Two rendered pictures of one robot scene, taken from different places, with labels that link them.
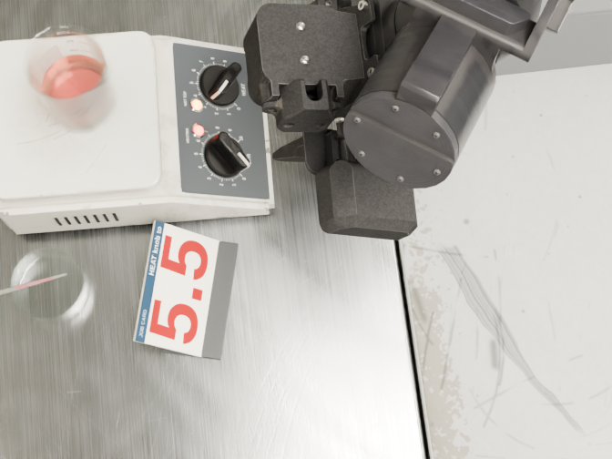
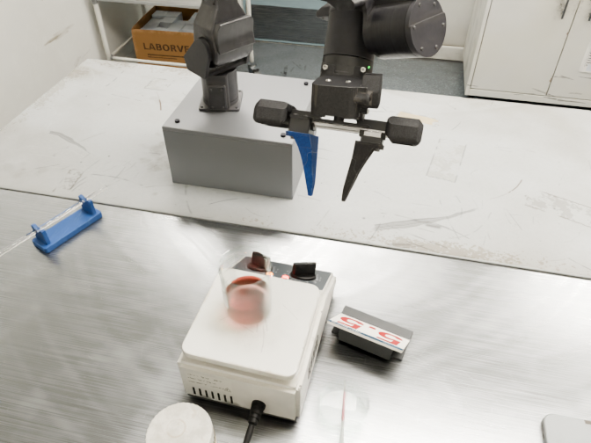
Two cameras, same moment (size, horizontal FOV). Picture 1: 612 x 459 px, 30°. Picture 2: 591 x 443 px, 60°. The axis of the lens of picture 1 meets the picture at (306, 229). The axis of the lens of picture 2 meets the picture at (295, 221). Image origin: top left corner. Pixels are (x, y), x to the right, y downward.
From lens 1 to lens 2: 0.58 m
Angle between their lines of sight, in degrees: 44
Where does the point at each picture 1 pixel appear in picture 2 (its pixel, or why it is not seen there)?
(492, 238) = (375, 212)
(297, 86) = (367, 77)
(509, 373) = (443, 223)
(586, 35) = not seen: hidden behind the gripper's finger
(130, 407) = (434, 388)
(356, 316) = (401, 269)
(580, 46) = not seen: hidden behind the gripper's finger
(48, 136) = (264, 333)
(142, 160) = (302, 290)
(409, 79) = not seen: outside the picture
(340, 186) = (402, 121)
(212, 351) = (407, 333)
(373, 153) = (425, 42)
